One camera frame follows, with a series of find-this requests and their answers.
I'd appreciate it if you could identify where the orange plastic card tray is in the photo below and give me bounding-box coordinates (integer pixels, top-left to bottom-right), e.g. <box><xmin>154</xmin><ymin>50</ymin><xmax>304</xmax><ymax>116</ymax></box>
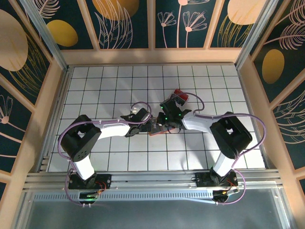
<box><xmin>148</xmin><ymin>118</ymin><xmax>171</xmax><ymax>137</ymax></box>

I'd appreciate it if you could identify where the white gridded table board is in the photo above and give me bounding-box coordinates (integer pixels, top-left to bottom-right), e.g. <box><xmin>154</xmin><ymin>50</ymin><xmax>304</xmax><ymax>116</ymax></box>
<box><xmin>47</xmin><ymin>65</ymin><xmax>266</xmax><ymax>172</ymax></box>

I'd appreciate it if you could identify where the grey metal panel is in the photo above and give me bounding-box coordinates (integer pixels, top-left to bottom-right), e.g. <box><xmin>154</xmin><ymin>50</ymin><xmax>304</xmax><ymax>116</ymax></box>
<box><xmin>14</xmin><ymin>190</ymin><xmax>294</xmax><ymax>229</ymax></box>

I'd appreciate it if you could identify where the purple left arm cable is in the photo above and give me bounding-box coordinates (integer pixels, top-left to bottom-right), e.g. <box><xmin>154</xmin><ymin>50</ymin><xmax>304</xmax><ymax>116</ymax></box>
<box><xmin>57</xmin><ymin>102</ymin><xmax>153</xmax><ymax>208</ymax></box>

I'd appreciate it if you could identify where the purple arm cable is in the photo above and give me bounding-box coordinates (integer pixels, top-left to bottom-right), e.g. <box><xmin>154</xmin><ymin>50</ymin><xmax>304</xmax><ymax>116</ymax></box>
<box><xmin>57</xmin><ymin>102</ymin><xmax>153</xmax><ymax>208</ymax></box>
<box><xmin>173</xmin><ymin>92</ymin><xmax>266</xmax><ymax>206</ymax></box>

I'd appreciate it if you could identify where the aluminium back rail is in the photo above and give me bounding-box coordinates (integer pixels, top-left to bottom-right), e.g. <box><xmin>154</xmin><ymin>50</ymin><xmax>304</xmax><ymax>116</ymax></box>
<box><xmin>68</xmin><ymin>62</ymin><xmax>238</xmax><ymax>67</ymax></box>

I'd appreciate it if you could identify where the aluminium mounting rail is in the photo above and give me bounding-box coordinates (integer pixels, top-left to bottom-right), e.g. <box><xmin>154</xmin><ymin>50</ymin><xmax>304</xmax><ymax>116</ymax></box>
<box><xmin>23</xmin><ymin>169</ymin><xmax>281</xmax><ymax>191</ymax></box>

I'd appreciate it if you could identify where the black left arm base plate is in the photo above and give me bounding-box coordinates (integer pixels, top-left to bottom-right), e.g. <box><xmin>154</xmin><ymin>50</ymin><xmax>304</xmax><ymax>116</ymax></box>
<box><xmin>68</xmin><ymin>173</ymin><xmax>112</xmax><ymax>190</ymax></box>

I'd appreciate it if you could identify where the slotted grey cable duct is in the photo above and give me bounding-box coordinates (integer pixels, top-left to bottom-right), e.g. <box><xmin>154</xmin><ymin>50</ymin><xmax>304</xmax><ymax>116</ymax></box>
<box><xmin>33</xmin><ymin>192</ymin><xmax>215</xmax><ymax>201</ymax></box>

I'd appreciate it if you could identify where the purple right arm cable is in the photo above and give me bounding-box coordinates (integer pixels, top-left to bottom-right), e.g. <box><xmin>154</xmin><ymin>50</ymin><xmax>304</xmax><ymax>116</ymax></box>
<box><xmin>173</xmin><ymin>92</ymin><xmax>266</xmax><ymax>206</ymax></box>

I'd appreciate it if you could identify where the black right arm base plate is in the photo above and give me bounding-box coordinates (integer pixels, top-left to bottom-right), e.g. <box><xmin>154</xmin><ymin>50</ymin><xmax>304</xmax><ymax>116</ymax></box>
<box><xmin>194</xmin><ymin>172</ymin><xmax>239</xmax><ymax>189</ymax></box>

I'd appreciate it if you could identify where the aluminium side rail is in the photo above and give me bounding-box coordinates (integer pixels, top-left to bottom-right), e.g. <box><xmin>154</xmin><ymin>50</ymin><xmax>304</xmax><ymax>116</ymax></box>
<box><xmin>38</xmin><ymin>68</ymin><xmax>72</xmax><ymax>173</ymax></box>
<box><xmin>237</xmin><ymin>66</ymin><xmax>272</xmax><ymax>169</ymax></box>

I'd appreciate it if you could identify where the aluminium corner post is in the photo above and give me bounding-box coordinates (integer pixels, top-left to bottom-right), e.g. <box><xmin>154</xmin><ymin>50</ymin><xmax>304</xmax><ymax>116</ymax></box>
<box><xmin>234</xmin><ymin>0</ymin><xmax>281</xmax><ymax>70</ymax></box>
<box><xmin>19</xmin><ymin>0</ymin><xmax>70</xmax><ymax>72</ymax></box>

